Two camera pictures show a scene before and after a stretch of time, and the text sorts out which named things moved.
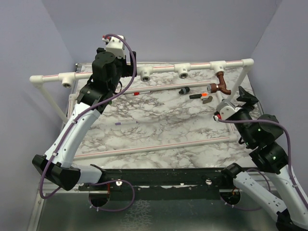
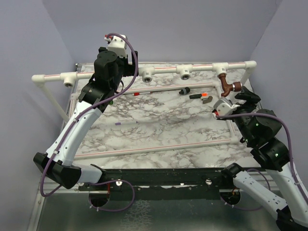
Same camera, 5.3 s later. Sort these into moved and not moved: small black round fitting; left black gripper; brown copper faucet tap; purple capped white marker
Moved: brown copper faucet tap
Not moved: left black gripper; purple capped white marker; small black round fitting
